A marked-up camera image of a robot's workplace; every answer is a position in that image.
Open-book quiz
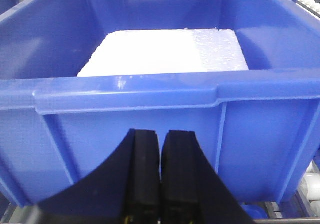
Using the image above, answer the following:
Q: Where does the white roller track far right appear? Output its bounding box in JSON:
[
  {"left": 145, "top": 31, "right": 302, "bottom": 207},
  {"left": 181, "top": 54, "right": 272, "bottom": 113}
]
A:
[{"left": 297, "top": 0, "right": 320, "bottom": 16}]

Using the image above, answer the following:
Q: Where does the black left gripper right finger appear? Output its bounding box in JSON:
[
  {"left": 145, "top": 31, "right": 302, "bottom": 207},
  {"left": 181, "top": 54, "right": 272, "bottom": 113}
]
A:
[{"left": 160, "top": 130, "right": 254, "bottom": 223}]

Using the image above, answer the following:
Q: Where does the white roller track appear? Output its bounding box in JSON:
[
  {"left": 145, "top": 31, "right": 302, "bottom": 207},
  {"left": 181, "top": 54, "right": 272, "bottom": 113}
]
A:
[
  {"left": 297, "top": 0, "right": 320, "bottom": 16},
  {"left": 299, "top": 161, "right": 320, "bottom": 217}
]

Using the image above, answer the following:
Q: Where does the white foam block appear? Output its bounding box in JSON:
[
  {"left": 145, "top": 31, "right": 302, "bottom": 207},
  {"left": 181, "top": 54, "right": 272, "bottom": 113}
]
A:
[{"left": 78, "top": 28, "right": 249, "bottom": 77}]

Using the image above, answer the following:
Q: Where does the large blue bin near left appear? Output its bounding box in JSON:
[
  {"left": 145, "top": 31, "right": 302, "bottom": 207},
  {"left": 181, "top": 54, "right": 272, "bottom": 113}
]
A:
[{"left": 0, "top": 0, "right": 320, "bottom": 206}]

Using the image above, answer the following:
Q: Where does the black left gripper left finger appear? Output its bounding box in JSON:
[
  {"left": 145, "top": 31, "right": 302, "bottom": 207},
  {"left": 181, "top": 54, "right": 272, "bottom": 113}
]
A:
[{"left": 27, "top": 129, "right": 160, "bottom": 223}]

